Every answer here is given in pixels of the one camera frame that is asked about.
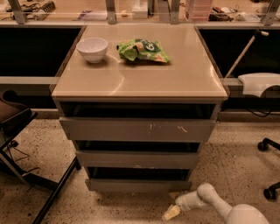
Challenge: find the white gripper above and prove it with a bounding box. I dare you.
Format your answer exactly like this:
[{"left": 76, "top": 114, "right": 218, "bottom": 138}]
[{"left": 162, "top": 191, "right": 204, "bottom": 221}]

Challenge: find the grey bottom drawer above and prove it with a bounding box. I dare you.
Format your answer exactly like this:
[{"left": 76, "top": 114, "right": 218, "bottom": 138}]
[{"left": 85, "top": 167, "right": 192, "bottom": 193}]

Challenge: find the grey drawer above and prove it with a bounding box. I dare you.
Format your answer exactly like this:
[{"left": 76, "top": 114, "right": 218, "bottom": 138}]
[
  {"left": 76, "top": 150, "right": 199, "bottom": 169},
  {"left": 85, "top": 167, "right": 192, "bottom": 193},
  {"left": 59, "top": 117, "right": 215, "bottom": 143}
]

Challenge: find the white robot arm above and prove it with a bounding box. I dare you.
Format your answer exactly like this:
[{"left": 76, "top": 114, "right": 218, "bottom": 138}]
[{"left": 162, "top": 183, "right": 270, "bottom": 224}]

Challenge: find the grey middle drawer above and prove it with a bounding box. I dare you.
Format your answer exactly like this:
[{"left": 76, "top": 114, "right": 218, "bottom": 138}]
[{"left": 76, "top": 150, "right": 199, "bottom": 169}]

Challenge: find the grey drawer cabinet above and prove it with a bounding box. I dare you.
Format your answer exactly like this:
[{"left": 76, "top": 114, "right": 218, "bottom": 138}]
[{"left": 48, "top": 24, "right": 230, "bottom": 182}]

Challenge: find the grey top drawer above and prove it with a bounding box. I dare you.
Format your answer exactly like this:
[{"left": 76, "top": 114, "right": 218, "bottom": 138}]
[{"left": 59, "top": 117, "right": 215, "bottom": 143}]

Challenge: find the black office chair base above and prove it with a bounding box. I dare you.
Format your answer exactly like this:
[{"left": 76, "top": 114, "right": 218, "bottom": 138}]
[{"left": 256, "top": 137, "right": 280, "bottom": 201}]

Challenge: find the green snack bag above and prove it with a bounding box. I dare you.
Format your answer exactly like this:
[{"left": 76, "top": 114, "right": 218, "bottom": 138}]
[{"left": 116, "top": 38, "right": 170, "bottom": 63}]

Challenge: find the white bowl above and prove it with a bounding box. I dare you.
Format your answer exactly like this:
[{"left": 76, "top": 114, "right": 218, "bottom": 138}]
[{"left": 76, "top": 38, "right": 109, "bottom": 63}]

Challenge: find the black chair left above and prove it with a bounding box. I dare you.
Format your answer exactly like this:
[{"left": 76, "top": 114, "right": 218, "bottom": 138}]
[{"left": 0, "top": 89, "right": 82, "bottom": 224}]

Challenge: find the white stick with black tip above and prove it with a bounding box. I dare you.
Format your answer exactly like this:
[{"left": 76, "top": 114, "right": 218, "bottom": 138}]
[{"left": 224, "top": 30, "right": 270, "bottom": 78}]

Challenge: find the pink storage box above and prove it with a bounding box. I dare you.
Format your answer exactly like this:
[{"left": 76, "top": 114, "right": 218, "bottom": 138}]
[{"left": 185, "top": 0, "right": 213, "bottom": 22}]

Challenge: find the black power strip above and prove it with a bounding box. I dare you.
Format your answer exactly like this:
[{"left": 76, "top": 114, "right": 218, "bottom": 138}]
[{"left": 33, "top": 1, "right": 56, "bottom": 21}]

